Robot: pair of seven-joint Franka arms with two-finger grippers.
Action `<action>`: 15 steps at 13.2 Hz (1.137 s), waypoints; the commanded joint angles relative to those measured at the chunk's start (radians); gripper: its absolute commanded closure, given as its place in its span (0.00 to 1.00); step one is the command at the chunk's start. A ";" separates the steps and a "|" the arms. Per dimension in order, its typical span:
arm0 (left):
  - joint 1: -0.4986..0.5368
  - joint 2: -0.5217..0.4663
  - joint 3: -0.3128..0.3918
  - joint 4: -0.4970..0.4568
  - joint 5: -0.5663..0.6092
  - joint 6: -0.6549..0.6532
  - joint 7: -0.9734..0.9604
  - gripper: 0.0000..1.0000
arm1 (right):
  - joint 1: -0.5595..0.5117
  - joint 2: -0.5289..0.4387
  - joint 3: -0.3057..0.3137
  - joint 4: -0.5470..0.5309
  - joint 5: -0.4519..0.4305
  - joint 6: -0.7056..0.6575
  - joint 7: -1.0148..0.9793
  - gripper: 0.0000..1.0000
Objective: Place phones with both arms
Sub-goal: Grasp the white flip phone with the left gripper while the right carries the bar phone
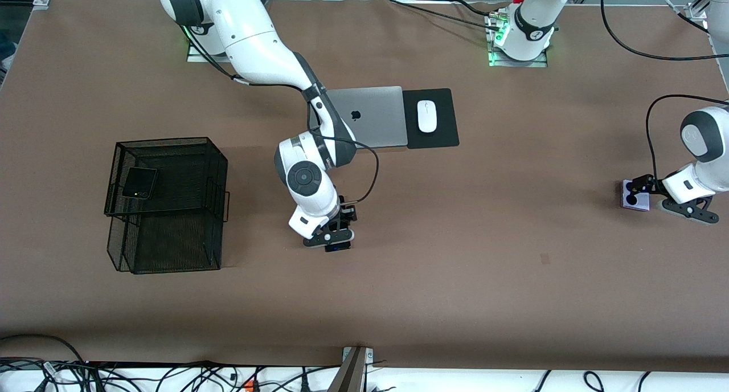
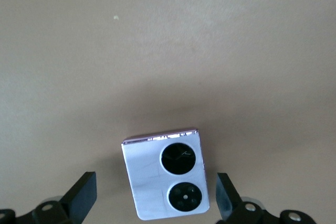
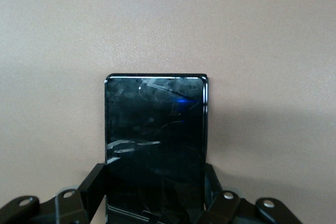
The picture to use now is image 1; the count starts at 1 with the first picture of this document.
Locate lilac flip phone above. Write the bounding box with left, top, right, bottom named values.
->
left=621, top=179, right=650, bottom=212

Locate small black flip phone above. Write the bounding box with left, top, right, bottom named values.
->
left=122, top=167, right=158, bottom=200

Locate silver laptop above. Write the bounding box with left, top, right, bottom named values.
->
left=325, top=86, right=408, bottom=149

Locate white computer mouse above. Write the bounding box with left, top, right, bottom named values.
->
left=417, top=100, right=438, bottom=133

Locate black mouse pad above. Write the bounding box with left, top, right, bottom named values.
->
left=402, top=88, right=460, bottom=150

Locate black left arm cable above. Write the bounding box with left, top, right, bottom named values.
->
left=601, top=0, right=729, bottom=179

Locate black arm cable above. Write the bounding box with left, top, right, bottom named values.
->
left=182, top=24, right=379, bottom=205
left=601, top=0, right=729, bottom=179

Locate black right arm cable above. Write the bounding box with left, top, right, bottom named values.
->
left=182, top=24, right=379, bottom=205

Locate grey camera stand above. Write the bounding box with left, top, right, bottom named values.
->
left=327, top=346, right=374, bottom=392

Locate black wire mesh tray organizer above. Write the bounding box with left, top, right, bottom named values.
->
left=104, top=137, right=231, bottom=275

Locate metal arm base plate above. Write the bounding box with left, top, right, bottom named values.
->
left=489, top=44, right=548, bottom=68
left=187, top=39, right=234, bottom=63

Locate black table cable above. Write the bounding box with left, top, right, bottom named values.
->
left=390, top=0, right=502, bottom=31

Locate thick black cable loop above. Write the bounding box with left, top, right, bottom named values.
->
left=0, top=334, right=89, bottom=370

